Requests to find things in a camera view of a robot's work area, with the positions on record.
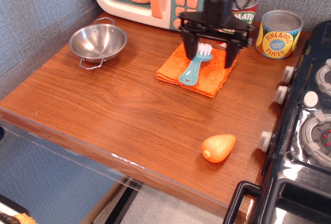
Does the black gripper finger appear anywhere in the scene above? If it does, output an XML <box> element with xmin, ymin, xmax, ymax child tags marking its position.
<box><xmin>224</xmin><ymin>42</ymin><xmax>239</xmax><ymax>69</ymax></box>
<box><xmin>183</xmin><ymin>34</ymin><xmax>199</xmax><ymax>60</ymax></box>

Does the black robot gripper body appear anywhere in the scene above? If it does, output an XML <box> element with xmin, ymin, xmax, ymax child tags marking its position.
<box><xmin>179</xmin><ymin>0</ymin><xmax>254</xmax><ymax>47</ymax></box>

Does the teal dish brush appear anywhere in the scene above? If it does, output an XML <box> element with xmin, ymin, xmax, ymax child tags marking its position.
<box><xmin>178</xmin><ymin>42</ymin><xmax>213</xmax><ymax>86</ymax></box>

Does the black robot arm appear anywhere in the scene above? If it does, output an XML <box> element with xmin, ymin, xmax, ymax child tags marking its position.
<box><xmin>179</xmin><ymin>0</ymin><xmax>254</xmax><ymax>68</ymax></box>

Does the orange folded cloth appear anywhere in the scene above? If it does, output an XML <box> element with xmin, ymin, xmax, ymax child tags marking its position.
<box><xmin>156</xmin><ymin>43</ymin><xmax>232</xmax><ymax>98</ymax></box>

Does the tomato sauce can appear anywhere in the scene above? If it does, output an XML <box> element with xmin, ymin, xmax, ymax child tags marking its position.
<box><xmin>232</xmin><ymin>0</ymin><xmax>259</xmax><ymax>25</ymax></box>

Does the pineapple slices can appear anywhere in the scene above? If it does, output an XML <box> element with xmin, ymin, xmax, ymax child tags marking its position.
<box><xmin>255</xmin><ymin>10</ymin><xmax>304</xmax><ymax>59</ymax></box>

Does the orange plastic toy carrot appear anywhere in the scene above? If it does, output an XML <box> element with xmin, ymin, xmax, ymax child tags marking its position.
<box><xmin>201</xmin><ymin>134</ymin><xmax>236</xmax><ymax>163</ymax></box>

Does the black toy stove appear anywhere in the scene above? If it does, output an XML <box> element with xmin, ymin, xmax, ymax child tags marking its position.
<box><xmin>223</xmin><ymin>21</ymin><xmax>330</xmax><ymax>223</ymax></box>

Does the steel bowl with handles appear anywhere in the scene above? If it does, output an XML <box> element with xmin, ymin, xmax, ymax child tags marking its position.
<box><xmin>69</xmin><ymin>17</ymin><xmax>127</xmax><ymax>70</ymax></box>

